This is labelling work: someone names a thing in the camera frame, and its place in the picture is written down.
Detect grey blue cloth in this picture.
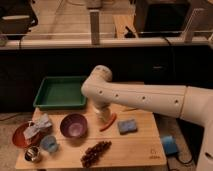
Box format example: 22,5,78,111
23,113,52,140

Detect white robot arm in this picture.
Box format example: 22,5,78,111
81,65,213,171

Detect blue plastic cup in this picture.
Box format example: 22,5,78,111
40,135,59,153

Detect metal cup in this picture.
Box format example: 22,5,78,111
24,146,42,163

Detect red chili pepper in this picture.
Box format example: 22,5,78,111
99,113,117,132

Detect blue sponge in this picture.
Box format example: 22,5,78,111
117,119,138,134

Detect purple bowl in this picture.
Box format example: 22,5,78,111
60,114,88,138

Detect bunch of dark grapes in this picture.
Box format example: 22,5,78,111
80,141,112,168

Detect green plastic tray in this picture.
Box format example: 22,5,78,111
33,76,87,110

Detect blue device on floor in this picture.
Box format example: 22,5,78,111
161,136,179,155

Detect red plate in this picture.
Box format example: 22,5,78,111
12,122,41,148

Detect wooden post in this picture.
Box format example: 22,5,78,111
90,9,100,45

